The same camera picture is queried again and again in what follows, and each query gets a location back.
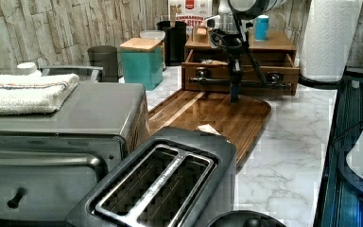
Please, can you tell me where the wooden utensil handle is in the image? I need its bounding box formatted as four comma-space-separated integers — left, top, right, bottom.
169, 5, 177, 27

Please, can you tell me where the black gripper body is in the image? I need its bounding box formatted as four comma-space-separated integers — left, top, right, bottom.
226, 35, 243, 103

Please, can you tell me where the bag of chips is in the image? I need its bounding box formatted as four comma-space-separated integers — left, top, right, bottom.
199, 59, 228, 65

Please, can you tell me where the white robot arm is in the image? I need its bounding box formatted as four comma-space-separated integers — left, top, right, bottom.
204, 0, 288, 103

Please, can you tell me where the black two-slot toaster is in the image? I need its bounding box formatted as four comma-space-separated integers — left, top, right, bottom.
65, 127, 236, 227

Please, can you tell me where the wooden drawer with black handle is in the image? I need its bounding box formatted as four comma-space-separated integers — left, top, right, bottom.
181, 49, 300, 96

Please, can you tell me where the blue spice can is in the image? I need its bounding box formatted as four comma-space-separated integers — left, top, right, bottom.
254, 15, 269, 41

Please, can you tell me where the wooden serving tray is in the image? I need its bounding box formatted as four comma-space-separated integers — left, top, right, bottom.
148, 90, 271, 167

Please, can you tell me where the silver toaster oven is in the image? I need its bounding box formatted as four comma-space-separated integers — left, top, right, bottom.
0, 73, 148, 222

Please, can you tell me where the dark grey cup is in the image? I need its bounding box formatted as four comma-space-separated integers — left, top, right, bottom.
87, 45, 118, 82

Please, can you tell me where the black kettle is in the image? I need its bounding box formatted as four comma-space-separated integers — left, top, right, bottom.
206, 210, 286, 227

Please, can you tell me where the cinnamon oat bites box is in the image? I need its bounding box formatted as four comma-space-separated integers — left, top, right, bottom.
168, 0, 213, 35

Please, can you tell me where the white striped folded towel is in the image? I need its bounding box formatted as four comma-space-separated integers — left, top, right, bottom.
0, 74, 79, 115

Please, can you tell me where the teal canister with wooden lid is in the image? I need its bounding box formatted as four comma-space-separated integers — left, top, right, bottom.
120, 38, 163, 91

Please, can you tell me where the paper towel roll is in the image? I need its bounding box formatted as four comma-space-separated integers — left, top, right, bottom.
300, 0, 363, 82

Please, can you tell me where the wooden drawer cabinet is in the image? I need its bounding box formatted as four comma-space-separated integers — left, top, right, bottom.
184, 30, 297, 67

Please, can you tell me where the black utensil holder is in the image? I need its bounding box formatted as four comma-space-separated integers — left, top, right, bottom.
156, 21, 186, 66

